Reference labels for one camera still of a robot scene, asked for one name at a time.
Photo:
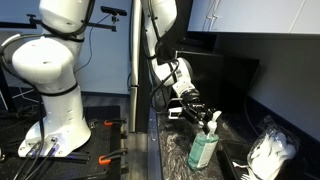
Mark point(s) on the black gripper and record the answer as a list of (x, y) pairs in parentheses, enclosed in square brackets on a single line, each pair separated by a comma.
[(195, 106)]

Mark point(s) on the green soap pump bottle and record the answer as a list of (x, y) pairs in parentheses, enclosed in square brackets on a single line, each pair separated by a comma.
[(201, 150)]

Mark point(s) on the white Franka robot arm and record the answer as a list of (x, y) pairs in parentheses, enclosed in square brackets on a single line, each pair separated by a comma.
[(50, 66)]

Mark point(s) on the black plastic tray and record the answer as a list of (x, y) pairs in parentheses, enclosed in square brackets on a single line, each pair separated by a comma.
[(230, 156)]

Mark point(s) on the black steel microwave oven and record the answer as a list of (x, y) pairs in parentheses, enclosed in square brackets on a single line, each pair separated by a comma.
[(233, 83)]

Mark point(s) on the white plastic fork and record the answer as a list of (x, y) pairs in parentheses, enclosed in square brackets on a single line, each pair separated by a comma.
[(240, 165)]

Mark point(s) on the clear bag of white cutlery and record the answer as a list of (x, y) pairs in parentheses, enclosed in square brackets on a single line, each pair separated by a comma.
[(271, 153)]

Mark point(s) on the black clamp with orange tip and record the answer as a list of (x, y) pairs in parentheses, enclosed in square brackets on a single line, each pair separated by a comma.
[(111, 156), (115, 122)]

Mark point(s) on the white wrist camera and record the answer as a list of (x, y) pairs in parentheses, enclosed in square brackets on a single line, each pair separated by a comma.
[(175, 113)]

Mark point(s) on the silver metal vertical post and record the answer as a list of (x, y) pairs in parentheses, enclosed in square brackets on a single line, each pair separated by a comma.
[(135, 66)]

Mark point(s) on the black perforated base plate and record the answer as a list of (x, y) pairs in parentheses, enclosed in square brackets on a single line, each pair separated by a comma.
[(100, 140)]

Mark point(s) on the white wall cabinet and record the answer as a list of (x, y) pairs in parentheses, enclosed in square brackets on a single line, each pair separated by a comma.
[(253, 15)]

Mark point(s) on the black camera mounting bar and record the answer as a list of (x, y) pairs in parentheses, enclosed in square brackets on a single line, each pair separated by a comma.
[(100, 26)]

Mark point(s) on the black stereo camera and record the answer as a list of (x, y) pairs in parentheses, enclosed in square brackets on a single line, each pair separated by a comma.
[(114, 10)]

